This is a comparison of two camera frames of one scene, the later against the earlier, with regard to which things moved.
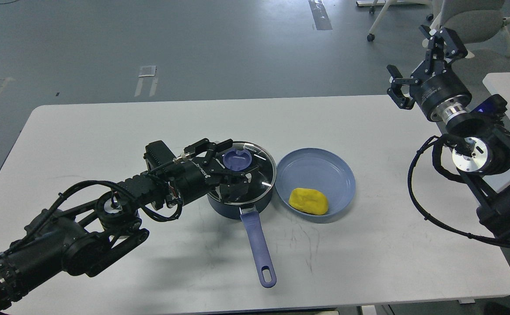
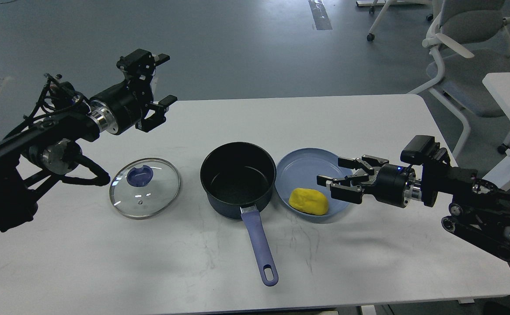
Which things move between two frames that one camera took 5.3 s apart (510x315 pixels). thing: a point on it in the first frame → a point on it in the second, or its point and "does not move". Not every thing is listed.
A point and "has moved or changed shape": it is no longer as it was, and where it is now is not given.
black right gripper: (430, 87) → (393, 184)
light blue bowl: (317, 169) does not move
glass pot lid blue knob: (243, 156) has moved or changed shape
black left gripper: (193, 180) → (119, 108)
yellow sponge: (309, 200) does not move
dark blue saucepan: (225, 201) does not move
